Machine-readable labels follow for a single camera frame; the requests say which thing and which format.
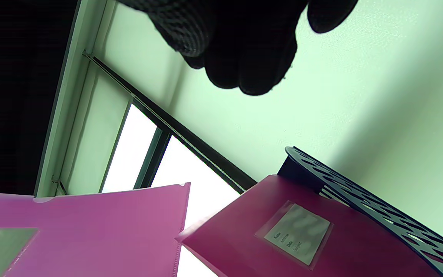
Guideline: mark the person's right hand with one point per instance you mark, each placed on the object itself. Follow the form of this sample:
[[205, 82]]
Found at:
[[244, 38]]

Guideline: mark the pink translucent L-shaped folder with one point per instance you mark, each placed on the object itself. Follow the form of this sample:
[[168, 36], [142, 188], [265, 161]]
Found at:
[[225, 250], [90, 238]]

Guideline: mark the blue perforated file holder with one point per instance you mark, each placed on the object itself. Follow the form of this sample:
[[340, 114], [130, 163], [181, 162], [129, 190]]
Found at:
[[298, 171]]

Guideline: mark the black window frame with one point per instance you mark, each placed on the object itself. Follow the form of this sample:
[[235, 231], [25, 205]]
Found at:
[[206, 154]]

